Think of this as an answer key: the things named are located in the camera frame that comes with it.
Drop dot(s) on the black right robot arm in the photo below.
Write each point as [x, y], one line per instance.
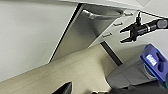
[155, 25]

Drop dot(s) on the blue recycling bin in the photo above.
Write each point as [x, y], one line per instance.
[155, 61]

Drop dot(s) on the white lower cabinet door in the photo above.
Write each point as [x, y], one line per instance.
[30, 36]

